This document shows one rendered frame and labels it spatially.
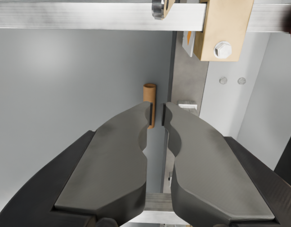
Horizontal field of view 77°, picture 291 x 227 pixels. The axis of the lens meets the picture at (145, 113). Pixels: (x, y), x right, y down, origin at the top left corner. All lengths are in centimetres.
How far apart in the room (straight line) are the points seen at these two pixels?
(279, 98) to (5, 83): 149
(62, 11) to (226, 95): 46
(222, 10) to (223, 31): 2
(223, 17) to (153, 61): 91
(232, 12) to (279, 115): 31
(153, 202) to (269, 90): 39
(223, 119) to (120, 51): 75
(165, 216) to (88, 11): 29
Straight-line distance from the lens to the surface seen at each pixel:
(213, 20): 25
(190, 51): 33
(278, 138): 51
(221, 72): 55
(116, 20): 26
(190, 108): 44
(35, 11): 29
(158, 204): 29
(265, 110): 55
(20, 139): 177
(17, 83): 149
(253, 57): 57
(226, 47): 25
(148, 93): 113
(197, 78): 45
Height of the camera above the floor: 111
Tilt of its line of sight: 60 degrees down
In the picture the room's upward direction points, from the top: 175 degrees counter-clockwise
